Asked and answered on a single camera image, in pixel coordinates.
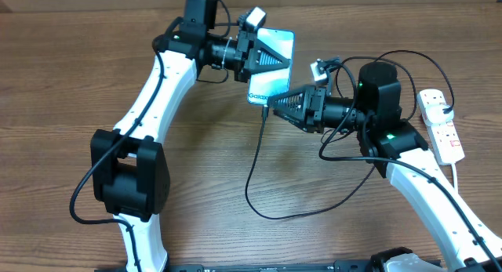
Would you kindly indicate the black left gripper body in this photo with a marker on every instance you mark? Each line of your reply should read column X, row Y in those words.
column 231, row 55

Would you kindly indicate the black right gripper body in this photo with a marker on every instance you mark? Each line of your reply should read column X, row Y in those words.
column 336, row 112

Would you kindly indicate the Galaxy smartphone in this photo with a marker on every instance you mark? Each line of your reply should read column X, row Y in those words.
column 264, row 85

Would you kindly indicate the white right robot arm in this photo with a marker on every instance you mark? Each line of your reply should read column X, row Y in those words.
column 401, row 155

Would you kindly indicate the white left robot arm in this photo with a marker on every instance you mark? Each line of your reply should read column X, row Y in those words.
column 129, row 172

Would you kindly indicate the white charger adapter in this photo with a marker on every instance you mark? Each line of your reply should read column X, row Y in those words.
column 436, row 114

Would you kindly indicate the white power strip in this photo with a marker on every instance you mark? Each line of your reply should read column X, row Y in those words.
column 445, row 140

